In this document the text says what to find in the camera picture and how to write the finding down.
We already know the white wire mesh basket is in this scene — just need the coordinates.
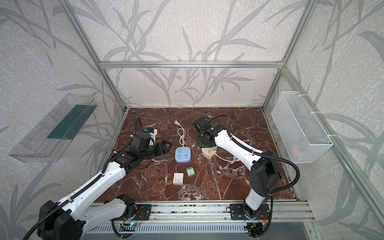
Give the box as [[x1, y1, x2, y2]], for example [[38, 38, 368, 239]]
[[271, 91, 333, 164]]

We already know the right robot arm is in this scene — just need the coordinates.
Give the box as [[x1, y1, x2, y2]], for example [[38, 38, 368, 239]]
[[193, 115, 301, 220]]

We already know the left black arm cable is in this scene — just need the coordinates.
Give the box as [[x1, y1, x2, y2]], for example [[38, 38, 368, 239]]
[[22, 116, 146, 240]]

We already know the white power strip cable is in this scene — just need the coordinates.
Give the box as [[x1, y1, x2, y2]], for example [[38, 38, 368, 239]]
[[174, 119, 186, 148]]

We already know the blue square power strip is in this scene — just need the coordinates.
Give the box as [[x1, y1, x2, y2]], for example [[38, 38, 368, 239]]
[[175, 147, 192, 164]]

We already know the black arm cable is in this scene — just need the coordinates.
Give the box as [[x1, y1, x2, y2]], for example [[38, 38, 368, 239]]
[[208, 114, 301, 196], [22, 116, 146, 240]]

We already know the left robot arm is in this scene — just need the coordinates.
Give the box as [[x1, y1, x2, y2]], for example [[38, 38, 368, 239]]
[[24, 131, 172, 240]]

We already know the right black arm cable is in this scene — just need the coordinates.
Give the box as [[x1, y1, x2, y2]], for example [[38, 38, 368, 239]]
[[208, 114, 301, 196]]

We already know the pink round power strip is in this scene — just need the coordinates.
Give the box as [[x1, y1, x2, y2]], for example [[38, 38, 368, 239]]
[[201, 147, 217, 159]]

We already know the white plug adapter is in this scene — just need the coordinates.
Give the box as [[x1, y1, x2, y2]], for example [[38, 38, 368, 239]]
[[173, 173, 184, 185]]

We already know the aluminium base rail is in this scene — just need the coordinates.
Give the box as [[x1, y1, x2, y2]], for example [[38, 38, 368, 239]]
[[61, 200, 316, 224]]

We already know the light green plug adapter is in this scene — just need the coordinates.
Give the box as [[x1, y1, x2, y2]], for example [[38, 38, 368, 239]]
[[186, 167, 195, 177]]

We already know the clear plastic wall bin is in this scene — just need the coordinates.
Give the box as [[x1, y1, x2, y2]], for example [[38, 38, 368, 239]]
[[9, 94, 98, 163]]

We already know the aluminium frame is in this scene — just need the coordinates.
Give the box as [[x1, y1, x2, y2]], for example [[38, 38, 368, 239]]
[[59, 1, 384, 224]]

